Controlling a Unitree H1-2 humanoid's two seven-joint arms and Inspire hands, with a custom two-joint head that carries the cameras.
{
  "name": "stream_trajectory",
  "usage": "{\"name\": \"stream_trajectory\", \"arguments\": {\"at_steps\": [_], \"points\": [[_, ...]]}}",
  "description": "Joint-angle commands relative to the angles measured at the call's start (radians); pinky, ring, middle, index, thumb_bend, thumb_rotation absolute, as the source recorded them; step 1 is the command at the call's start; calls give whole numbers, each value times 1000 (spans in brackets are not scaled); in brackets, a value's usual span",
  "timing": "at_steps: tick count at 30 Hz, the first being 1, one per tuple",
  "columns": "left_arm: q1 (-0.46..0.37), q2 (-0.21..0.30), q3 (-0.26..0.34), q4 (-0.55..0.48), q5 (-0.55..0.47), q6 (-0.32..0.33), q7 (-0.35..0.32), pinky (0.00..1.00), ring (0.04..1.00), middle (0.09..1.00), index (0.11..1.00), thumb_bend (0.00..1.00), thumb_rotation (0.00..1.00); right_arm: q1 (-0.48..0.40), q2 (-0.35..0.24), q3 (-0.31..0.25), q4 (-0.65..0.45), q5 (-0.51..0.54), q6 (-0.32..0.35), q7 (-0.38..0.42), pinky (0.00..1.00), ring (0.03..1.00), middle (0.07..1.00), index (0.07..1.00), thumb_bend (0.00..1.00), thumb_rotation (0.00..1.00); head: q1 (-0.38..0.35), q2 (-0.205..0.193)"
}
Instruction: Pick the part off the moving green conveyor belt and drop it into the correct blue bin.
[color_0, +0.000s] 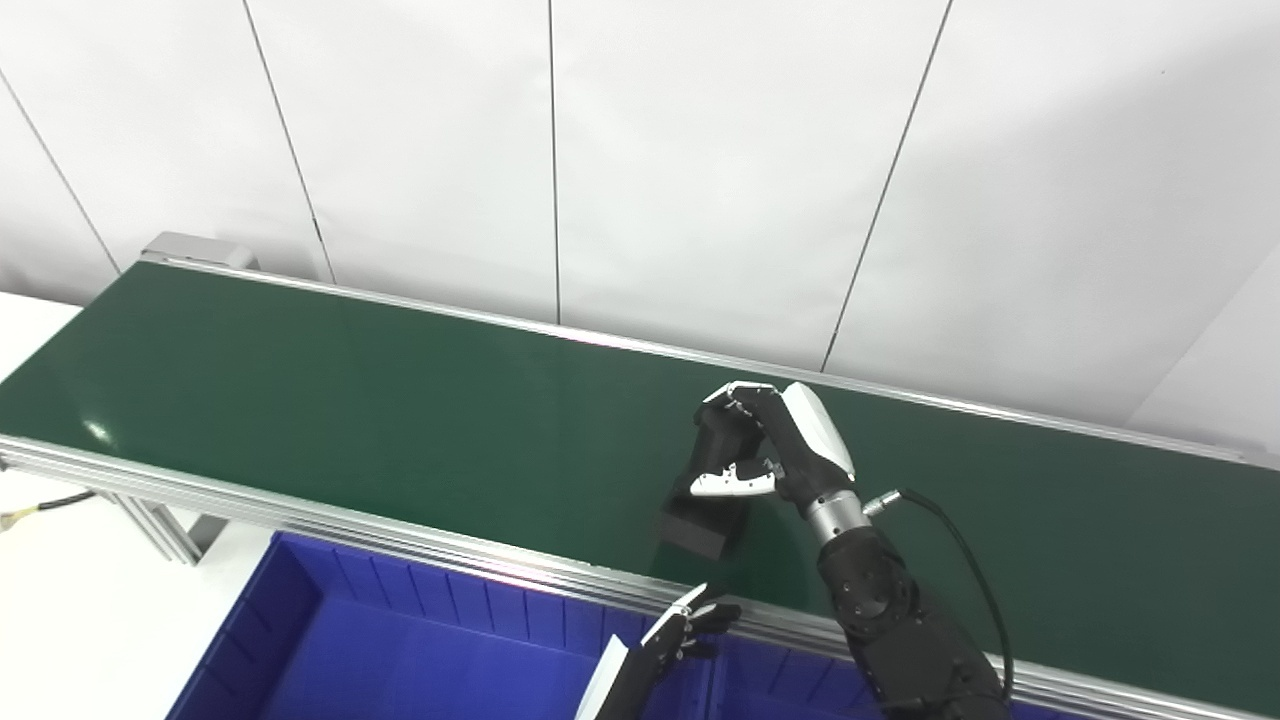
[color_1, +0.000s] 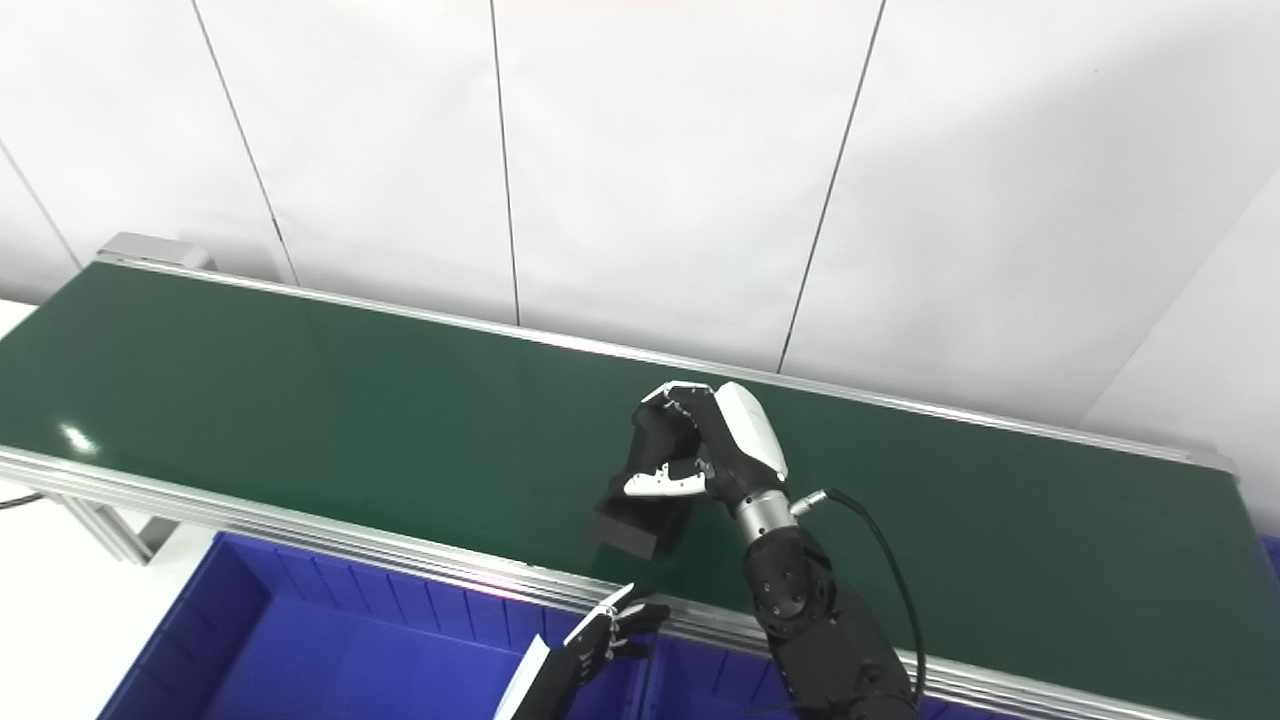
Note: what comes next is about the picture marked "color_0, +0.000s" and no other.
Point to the black cylinder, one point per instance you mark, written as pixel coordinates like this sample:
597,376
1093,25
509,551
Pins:
700,525

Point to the blue plastic bin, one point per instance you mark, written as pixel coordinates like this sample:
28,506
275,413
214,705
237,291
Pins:
400,670
770,690

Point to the grey conveyor motor housing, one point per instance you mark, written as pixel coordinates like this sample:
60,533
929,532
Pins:
195,250

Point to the green conveyor belt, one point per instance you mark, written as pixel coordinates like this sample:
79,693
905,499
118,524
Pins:
300,520
400,420

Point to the aluminium conveyor leg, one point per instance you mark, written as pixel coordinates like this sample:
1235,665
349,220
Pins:
155,525

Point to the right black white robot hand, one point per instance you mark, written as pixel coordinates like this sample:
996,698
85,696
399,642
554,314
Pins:
810,450

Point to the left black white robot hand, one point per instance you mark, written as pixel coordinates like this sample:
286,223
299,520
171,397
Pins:
640,680

